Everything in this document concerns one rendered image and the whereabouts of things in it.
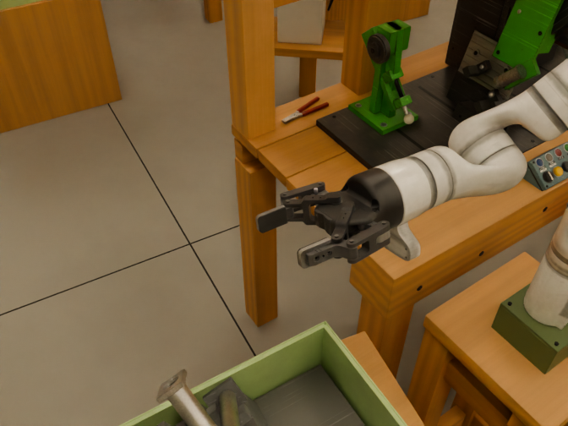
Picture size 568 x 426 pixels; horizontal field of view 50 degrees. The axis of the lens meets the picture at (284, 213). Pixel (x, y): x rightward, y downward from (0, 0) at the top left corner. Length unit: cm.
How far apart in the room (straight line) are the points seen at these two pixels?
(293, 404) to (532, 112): 69
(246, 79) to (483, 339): 83
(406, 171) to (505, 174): 14
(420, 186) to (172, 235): 203
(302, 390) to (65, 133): 241
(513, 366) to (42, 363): 165
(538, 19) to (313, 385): 104
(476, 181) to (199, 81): 293
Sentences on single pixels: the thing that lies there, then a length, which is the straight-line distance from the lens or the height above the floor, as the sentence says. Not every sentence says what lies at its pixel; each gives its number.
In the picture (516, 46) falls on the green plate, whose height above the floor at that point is 112.
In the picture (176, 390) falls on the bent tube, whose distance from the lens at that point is 83.
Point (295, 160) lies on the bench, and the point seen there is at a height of 88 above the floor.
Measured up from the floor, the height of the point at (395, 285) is 88.
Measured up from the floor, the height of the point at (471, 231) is 90.
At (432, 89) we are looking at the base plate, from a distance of 191.
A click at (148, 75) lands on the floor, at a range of 371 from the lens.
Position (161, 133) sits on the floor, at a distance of 324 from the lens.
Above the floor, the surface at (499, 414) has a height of 74.
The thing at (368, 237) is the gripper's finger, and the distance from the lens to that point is 64.
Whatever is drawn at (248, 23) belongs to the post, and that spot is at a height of 122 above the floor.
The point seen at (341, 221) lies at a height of 144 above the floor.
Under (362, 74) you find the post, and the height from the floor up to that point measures 95.
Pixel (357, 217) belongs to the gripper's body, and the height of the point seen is 143.
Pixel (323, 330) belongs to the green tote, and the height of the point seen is 95.
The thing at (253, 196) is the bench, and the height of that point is 67.
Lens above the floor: 191
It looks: 44 degrees down
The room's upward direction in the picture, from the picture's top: straight up
